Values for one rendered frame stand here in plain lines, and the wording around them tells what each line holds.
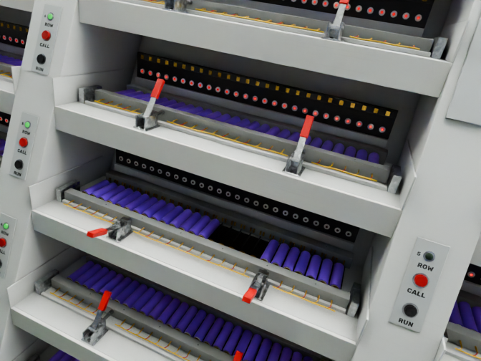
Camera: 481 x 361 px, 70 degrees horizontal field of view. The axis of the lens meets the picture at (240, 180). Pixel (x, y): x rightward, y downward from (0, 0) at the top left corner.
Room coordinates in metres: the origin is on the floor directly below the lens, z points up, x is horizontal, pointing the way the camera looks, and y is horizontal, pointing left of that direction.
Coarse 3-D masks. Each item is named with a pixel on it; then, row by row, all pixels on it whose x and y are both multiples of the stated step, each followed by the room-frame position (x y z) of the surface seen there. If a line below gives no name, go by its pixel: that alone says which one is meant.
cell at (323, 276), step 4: (324, 260) 0.61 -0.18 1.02; (328, 260) 0.60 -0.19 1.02; (324, 264) 0.59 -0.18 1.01; (328, 264) 0.59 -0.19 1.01; (332, 264) 0.60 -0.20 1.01; (324, 268) 0.58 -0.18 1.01; (328, 268) 0.58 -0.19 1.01; (320, 272) 0.57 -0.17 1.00; (324, 272) 0.57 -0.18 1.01; (328, 272) 0.57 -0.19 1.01; (320, 276) 0.56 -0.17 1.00; (324, 276) 0.56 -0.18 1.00; (328, 276) 0.56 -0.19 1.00; (320, 280) 0.55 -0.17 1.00; (324, 280) 0.55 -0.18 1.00; (328, 280) 0.56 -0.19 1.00
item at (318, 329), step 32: (96, 160) 0.76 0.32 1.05; (32, 192) 0.62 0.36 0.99; (192, 192) 0.72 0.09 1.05; (64, 224) 0.60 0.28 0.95; (96, 224) 0.62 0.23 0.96; (224, 224) 0.69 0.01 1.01; (288, 224) 0.66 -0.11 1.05; (96, 256) 0.60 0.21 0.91; (128, 256) 0.57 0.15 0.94; (160, 256) 0.57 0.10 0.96; (192, 256) 0.58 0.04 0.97; (192, 288) 0.54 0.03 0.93; (224, 288) 0.52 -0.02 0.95; (352, 288) 0.54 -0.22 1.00; (256, 320) 0.51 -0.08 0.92; (288, 320) 0.49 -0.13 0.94; (320, 320) 0.49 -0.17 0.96; (352, 320) 0.50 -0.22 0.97; (320, 352) 0.49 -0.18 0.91; (352, 352) 0.47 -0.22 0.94
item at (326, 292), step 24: (72, 192) 0.66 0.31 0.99; (96, 216) 0.63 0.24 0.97; (120, 216) 0.63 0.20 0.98; (144, 216) 0.63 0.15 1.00; (192, 240) 0.59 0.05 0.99; (216, 264) 0.56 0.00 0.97; (240, 264) 0.56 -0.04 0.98; (264, 264) 0.56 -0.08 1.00; (312, 288) 0.53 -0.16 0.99; (336, 288) 0.53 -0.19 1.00
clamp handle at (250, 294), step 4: (260, 280) 0.51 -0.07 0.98; (256, 284) 0.51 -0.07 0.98; (260, 284) 0.51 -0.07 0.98; (252, 288) 0.49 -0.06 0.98; (256, 288) 0.49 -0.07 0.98; (248, 292) 0.47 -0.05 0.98; (252, 292) 0.47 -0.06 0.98; (256, 292) 0.48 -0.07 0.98; (244, 296) 0.45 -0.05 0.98; (248, 296) 0.46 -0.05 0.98; (252, 296) 0.46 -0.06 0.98; (244, 300) 0.45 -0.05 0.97; (248, 300) 0.45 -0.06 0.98
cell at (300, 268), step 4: (304, 252) 0.61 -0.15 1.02; (308, 252) 0.62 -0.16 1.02; (300, 256) 0.61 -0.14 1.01; (304, 256) 0.60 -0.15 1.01; (308, 256) 0.61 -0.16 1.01; (300, 260) 0.59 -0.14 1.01; (304, 260) 0.59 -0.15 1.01; (308, 260) 0.60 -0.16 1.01; (296, 264) 0.59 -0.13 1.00; (300, 264) 0.58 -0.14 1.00; (304, 264) 0.58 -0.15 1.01; (296, 268) 0.57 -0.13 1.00; (300, 268) 0.57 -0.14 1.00; (304, 268) 0.57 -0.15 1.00; (300, 272) 0.56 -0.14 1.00; (304, 272) 0.57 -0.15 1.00
